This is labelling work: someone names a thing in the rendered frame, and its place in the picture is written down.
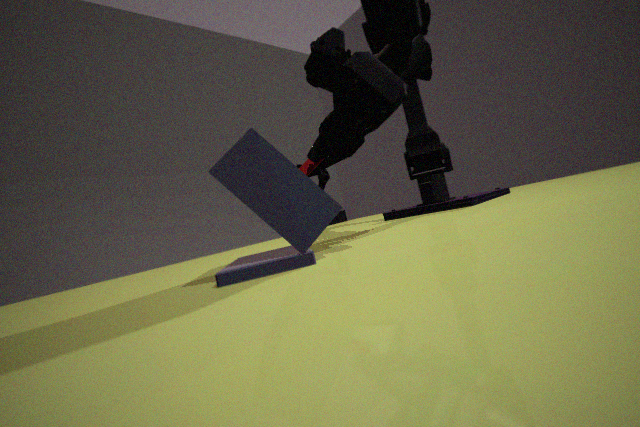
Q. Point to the red square peg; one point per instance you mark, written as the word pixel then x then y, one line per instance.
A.
pixel 309 166

